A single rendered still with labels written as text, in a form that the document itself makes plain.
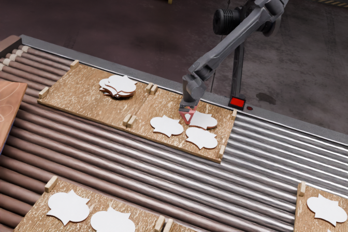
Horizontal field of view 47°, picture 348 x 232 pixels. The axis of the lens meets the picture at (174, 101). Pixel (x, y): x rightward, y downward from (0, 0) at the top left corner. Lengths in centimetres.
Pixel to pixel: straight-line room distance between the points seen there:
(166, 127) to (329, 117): 239
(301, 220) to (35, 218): 90
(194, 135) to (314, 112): 230
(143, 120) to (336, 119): 246
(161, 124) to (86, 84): 43
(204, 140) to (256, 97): 214
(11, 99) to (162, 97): 66
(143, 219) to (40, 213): 33
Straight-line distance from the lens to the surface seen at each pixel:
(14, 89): 171
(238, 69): 287
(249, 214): 150
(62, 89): 188
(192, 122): 173
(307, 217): 156
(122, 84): 183
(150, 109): 179
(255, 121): 190
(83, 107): 177
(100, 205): 140
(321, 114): 388
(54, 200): 140
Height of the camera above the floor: 203
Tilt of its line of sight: 36 degrees down
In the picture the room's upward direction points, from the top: 11 degrees clockwise
